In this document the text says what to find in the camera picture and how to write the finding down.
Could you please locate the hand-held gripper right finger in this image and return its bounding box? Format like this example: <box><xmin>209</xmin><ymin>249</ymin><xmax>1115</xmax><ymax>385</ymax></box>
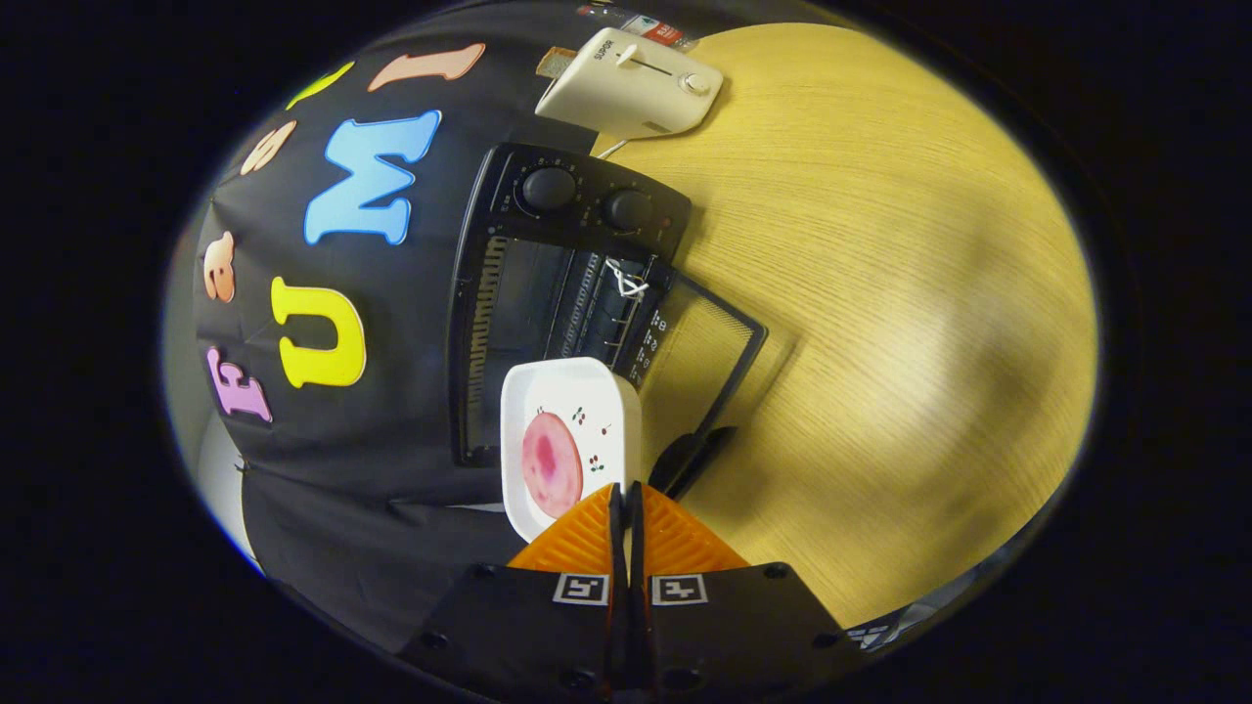
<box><xmin>626</xmin><ymin>481</ymin><xmax>852</xmax><ymax>690</ymax></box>

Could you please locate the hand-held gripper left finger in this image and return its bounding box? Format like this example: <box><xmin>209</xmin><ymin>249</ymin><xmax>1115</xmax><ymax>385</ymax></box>
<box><xmin>401</xmin><ymin>481</ymin><xmax>627</xmax><ymax>690</ymax></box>

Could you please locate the pink ham slice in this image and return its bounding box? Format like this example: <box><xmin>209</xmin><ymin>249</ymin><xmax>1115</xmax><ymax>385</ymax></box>
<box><xmin>521</xmin><ymin>412</ymin><xmax>585</xmax><ymax>519</ymax></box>

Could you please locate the white cherry print plate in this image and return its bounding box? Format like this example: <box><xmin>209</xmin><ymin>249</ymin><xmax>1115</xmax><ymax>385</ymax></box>
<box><xmin>500</xmin><ymin>357</ymin><xmax>644</xmax><ymax>544</ymax></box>

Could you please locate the black toaster oven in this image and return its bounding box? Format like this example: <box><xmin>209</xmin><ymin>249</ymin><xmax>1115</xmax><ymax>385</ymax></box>
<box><xmin>448</xmin><ymin>143</ymin><xmax>769</xmax><ymax>500</ymax></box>

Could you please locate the white bread toaster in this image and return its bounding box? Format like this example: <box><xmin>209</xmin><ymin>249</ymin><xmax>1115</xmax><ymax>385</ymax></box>
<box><xmin>535</xmin><ymin>26</ymin><xmax>725</xmax><ymax>140</ymax></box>

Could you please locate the black backdrop cloth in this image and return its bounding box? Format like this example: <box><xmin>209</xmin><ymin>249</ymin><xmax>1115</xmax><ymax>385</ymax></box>
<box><xmin>191</xmin><ymin>0</ymin><xmax>705</xmax><ymax>656</ymax></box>

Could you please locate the clear plastic bottle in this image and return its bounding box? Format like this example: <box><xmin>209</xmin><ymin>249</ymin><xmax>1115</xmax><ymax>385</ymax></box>
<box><xmin>577</xmin><ymin>3</ymin><xmax>697</xmax><ymax>52</ymax></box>

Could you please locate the oven wire rack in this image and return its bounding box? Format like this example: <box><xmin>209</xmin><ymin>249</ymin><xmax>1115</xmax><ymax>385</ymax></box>
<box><xmin>548</xmin><ymin>249</ymin><xmax>676</xmax><ymax>384</ymax></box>

